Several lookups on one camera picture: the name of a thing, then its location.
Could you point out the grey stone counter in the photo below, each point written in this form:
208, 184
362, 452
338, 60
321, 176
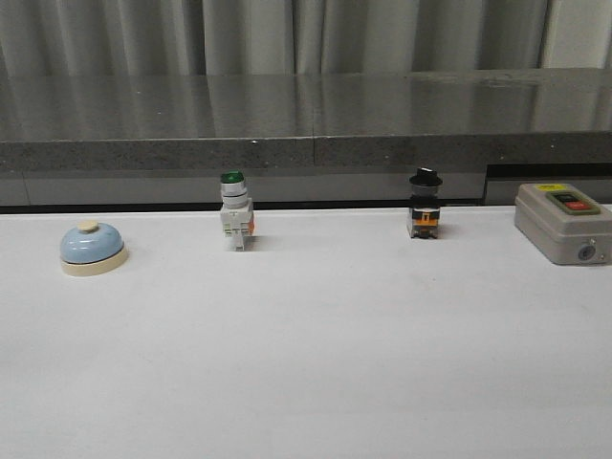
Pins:
113, 141

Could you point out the grey curtain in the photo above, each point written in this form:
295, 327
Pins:
137, 38

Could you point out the black rotary selector switch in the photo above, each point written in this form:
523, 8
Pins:
424, 216

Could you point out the grey on-off switch box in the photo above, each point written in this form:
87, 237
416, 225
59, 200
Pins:
565, 224

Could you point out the blue desk bell cream base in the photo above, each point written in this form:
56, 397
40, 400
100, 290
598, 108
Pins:
91, 248

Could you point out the green pushbutton switch white body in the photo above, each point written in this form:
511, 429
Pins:
237, 215

